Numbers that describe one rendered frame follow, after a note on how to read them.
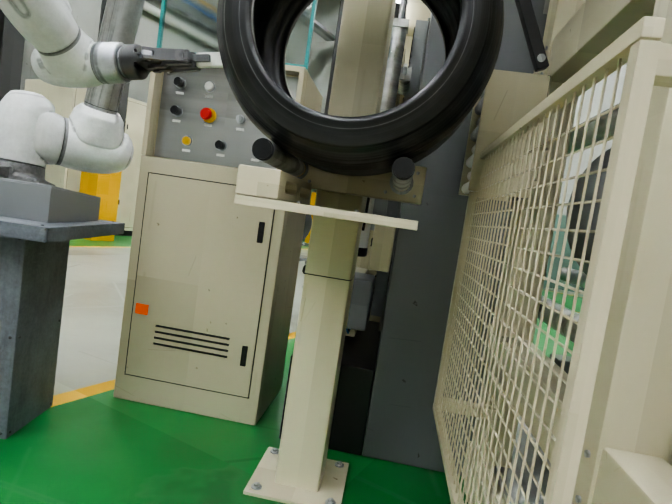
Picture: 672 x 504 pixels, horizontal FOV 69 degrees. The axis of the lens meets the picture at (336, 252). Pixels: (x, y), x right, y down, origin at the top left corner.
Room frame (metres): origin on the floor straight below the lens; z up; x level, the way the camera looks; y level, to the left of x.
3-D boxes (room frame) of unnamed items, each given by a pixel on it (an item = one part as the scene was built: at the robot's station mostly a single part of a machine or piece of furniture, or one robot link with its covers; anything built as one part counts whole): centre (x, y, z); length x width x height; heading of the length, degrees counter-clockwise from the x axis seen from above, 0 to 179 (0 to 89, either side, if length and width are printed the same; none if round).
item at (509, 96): (1.32, -0.39, 1.05); 0.20 x 0.15 x 0.30; 174
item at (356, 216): (1.14, 0.01, 0.80); 0.37 x 0.36 x 0.02; 84
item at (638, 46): (0.87, -0.29, 0.65); 0.90 x 0.02 x 0.70; 174
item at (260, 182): (1.16, 0.15, 0.83); 0.36 x 0.09 x 0.06; 174
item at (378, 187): (1.32, 0.00, 0.90); 0.40 x 0.03 x 0.10; 84
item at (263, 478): (1.40, 0.01, 0.01); 0.27 x 0.27 x 0.02; 84
